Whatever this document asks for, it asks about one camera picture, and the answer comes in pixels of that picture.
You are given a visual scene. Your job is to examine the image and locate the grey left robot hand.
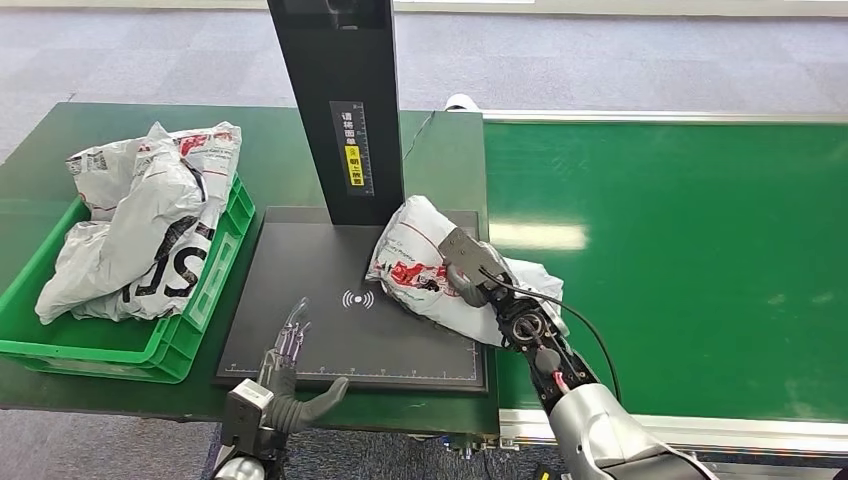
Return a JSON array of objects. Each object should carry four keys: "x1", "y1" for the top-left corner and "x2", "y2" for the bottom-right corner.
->
[{"x1": 258, "y1": 296, "x2": 350, "y2": 435}]

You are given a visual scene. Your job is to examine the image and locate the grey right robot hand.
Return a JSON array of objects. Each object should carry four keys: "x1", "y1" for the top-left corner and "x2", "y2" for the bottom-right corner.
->
[{"x1": 438, "y1": 227, "x2": 515, "y2": 309}]

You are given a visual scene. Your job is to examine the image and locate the white courier bag red print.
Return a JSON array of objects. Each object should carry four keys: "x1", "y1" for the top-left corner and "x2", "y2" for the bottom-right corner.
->
[{"x1": 366, "y1": 195, "x2": 566, "y2": 348}]

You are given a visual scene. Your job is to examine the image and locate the black weighing device platform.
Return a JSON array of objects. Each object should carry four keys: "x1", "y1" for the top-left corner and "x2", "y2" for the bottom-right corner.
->
[{"x1": 215, "y1": 206, "x2": 490, "y2": 393}]

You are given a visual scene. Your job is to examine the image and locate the green plastic basket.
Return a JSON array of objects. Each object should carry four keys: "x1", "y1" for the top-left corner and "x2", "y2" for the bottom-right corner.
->
[{"x1": 0, "y1": 173, "x2": 256, "y2": 386}]

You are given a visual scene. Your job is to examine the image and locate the black weighing device column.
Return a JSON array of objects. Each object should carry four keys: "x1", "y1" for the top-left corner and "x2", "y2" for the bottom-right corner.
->
[{"x1": 266, "y1": 0, "x2": 407, "y2": 228}]

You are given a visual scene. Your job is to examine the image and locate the white rounded object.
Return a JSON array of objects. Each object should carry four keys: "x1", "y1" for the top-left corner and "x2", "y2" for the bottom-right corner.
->
[{"x1": 443, "y1": 93, "x2": 482, "y2": 114}]

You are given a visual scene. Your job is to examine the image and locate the black yellow column label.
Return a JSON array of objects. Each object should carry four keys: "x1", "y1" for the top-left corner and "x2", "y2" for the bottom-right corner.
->
[{"x1": 329, "y1": 100, "x2": 375, "y2": 198}]

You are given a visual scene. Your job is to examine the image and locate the metal fitting under table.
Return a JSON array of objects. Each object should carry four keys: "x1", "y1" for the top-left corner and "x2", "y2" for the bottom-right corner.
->
[{"x1": 443, "y1": 433, "x2": 498, "y2": 462}]

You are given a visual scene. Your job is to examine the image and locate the white courier bag black letters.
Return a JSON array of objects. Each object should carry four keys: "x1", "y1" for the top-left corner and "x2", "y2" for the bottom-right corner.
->
[{"x1": 34, "y1": 122, "x2": 227, "y2": 325}]

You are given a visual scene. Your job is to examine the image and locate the green conveyor belt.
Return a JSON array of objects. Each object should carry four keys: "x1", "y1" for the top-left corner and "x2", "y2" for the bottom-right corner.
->
[{"x1": 483, "y1": 121, "x2": 848, "y2": 425}]

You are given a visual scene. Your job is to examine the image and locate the white courier bag with labels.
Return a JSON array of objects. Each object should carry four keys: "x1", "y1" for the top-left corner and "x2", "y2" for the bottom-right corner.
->
[{"x1": 66, "y1": 121, "x2": 243, "y2": 223}]

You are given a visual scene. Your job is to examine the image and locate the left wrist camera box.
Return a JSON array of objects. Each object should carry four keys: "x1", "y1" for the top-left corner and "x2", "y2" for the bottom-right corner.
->
[{"x1": 220, "y1": 378, "x2": 274, "y2": 448}]

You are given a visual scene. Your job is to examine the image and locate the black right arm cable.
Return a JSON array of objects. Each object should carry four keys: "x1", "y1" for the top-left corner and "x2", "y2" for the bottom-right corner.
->
[{"x1": 480, "y1": 268, "x2": 623, "y2": 402}]

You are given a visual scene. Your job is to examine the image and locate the aluminium conveyor frame rail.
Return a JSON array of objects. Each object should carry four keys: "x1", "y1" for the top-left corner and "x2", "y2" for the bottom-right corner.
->
[
  {"x1": 498, "y1": 407, "x2": 848, "y2": 458},
  {"x1": 481, "y1": 109, "x2": 848, "y2": 126}
]

